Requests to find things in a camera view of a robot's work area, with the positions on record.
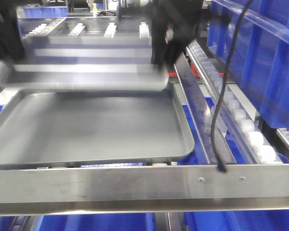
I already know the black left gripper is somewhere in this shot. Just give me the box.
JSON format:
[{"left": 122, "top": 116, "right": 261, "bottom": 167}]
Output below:
[{"left": 0, "top": 4, "right": 24, "bottom": 62}]

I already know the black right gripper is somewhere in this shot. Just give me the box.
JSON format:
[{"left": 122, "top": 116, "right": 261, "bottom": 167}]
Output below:
[{"left": 148, "top": 0, "right": 203, "bottom": 71}]

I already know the small silver metal tray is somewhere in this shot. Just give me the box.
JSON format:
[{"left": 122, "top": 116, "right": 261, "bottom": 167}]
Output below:
[{"left": 0, "top": 36, "right": 169, "bottom": 91}]

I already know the large grey plastic tray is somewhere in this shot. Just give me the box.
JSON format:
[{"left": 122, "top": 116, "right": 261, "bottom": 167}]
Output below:
[{"left": 0, "top": 86, "right": 195, "bottom": 169}]

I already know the white roller track centre-right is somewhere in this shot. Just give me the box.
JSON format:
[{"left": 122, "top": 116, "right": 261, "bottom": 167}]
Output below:
[{"left": 139, "top": 22, "right": 150, "bottom": 39}]

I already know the far-left white roller track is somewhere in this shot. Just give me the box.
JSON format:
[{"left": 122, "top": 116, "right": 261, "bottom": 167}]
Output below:
[{"left": 22, "top": 23, "right": 47, "bottom": 39}]

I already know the blue bin background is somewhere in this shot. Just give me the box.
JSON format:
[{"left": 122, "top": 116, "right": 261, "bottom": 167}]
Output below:
[{"left": 23, "top": 6, "right": 67, "bottom": 18}]

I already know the white roller track centre-left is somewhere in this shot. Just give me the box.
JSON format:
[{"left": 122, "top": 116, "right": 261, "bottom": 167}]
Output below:
[{"left": 104, "top": 23, "right": 117, "bottom": 39}]

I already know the white roller track left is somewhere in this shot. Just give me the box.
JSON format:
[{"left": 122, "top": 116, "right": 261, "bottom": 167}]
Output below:
[{"left": 68, "top": 23, "right": 86, "bottom": 37}]

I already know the large blue bin right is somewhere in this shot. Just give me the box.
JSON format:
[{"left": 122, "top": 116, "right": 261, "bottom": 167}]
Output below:
[{"left": 206, "top": 0, "right": 289, "bottom": 129}]

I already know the white roller track right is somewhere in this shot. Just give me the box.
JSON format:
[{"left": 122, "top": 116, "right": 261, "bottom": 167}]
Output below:
[{"left": 186, "top": 40, "right": 283, "bottom": 165}]

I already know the blue bin lower level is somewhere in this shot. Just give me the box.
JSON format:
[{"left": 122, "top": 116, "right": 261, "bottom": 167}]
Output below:
[{"left": 0, "top": 96, "right": 289, "bottom": 231}]

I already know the flat steel divider rail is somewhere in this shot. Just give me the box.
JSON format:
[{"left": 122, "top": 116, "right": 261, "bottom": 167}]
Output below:
[{"left": 174, "top": 54, "right": 236, "bottom": 166}]

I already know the steel front frame beam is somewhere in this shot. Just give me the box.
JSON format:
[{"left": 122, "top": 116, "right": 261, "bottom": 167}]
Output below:
[{"left": 0, "top": 164, "right": 289, "bottom": 216}]

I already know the black cable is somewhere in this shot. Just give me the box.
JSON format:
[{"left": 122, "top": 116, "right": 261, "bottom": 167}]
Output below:
[{"left": 210, "top": 0, "right": 255, "bottom": 173}]

